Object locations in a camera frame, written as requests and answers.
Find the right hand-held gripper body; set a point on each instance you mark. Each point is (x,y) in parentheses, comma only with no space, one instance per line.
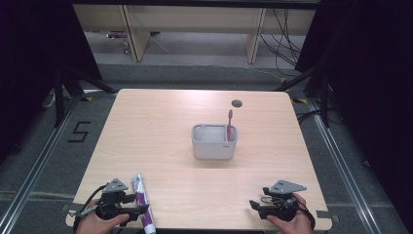
(285,187)

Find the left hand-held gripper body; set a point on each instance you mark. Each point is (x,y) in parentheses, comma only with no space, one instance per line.
(114,187)

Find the white and purple toothpaste tube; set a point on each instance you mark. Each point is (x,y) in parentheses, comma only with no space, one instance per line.
(141,195)

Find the grey toothbrush holder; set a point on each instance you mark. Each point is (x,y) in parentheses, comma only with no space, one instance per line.
(214,149)

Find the pink toothbrush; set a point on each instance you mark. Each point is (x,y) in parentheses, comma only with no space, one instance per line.
(229,125)

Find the person's right hand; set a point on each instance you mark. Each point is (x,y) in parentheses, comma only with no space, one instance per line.
(297,226)

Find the person's left hand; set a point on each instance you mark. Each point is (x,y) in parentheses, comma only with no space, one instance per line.
(91,224)

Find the black metal stand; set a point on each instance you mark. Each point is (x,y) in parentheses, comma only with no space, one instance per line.
(324,97)
(59,97)

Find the black curtain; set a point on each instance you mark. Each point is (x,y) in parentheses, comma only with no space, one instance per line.
(373,81)
(32,65)

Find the beige wooden shelf unit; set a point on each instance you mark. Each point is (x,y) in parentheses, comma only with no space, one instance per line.
(195,19)

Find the metal floor rail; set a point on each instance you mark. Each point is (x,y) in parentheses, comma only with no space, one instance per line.
(341,162)
(35,165)

